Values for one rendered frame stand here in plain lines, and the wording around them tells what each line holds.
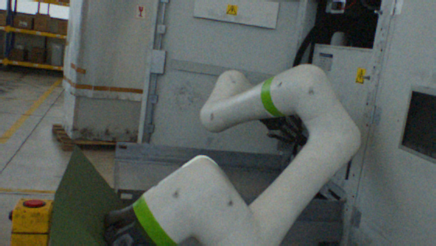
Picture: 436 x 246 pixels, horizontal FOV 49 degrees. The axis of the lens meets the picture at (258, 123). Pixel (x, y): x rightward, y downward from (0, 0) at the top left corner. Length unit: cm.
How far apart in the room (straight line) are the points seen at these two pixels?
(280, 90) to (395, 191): 39
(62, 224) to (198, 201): 25
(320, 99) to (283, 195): 26
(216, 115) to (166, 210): 58
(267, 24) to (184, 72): 41
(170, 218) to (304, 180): 34
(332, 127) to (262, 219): 32
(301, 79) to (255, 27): 90
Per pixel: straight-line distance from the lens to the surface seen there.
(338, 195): 163
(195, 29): 209
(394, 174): 127
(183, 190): 97
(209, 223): 99
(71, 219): 90
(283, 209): 109
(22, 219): 125
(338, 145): 122
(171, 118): 213
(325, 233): 152
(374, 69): 145
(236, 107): 141
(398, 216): 126
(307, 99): 119
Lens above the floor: 135
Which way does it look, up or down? 9 degrees down
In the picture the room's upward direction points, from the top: 9 degrees clockwise
